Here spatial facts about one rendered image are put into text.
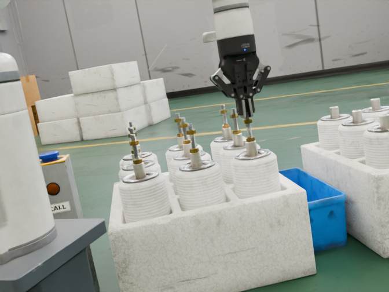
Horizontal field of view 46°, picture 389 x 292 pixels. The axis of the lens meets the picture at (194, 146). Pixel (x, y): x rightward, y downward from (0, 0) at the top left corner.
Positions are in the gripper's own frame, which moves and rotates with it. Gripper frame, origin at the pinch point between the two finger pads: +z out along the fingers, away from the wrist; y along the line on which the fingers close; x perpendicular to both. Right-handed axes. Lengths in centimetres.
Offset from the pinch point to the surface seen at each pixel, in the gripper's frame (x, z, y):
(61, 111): 292, 11, -33
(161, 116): 301, 32, 49
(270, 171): -4.5, 13.0, 1.4
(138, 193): -0.4, 12.0, -24.6
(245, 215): -6.8, 19.5, -6.1
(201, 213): -5.4, 17.4, -14.4
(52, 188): 7.0, 8.8, -40.0
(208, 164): 0.2, 9.7, -9.6
